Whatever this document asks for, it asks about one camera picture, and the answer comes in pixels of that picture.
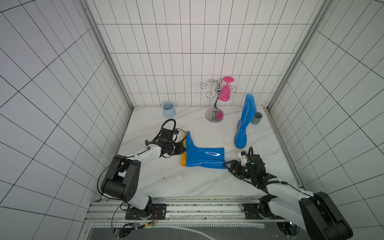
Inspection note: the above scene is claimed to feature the blue rubber boot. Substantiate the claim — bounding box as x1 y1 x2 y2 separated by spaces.
181 132 225 169
234 94 257 149

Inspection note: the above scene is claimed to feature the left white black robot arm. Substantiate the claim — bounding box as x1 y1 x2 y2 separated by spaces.
100 129 187 211

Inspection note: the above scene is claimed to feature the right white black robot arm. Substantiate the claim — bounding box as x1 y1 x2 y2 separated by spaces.
223 153 354 240

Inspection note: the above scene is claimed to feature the light blue mug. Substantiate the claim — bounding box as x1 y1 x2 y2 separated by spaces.
163 102 176 119

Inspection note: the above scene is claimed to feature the grey-teal cup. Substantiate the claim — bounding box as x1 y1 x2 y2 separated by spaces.
251 112 263 125

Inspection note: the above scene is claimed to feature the pink wine glass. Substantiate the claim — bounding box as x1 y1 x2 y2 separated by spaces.
219 76 234 102

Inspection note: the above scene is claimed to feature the chrome glass holder stand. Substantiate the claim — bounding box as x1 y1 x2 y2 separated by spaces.
200 79 237 124

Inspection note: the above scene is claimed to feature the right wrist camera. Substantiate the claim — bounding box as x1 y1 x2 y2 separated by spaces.
238 151 248 165

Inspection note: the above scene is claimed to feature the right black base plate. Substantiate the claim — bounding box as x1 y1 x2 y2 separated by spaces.
241 203 284 220

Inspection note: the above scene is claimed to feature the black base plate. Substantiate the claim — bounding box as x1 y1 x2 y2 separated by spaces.
241 203 284 220
123 204 167 221

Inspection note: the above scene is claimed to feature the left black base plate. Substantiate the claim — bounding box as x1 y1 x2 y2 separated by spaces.
123 204 167 221

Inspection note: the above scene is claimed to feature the aluminium mounting rail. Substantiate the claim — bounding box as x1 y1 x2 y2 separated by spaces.
82 195 290 236

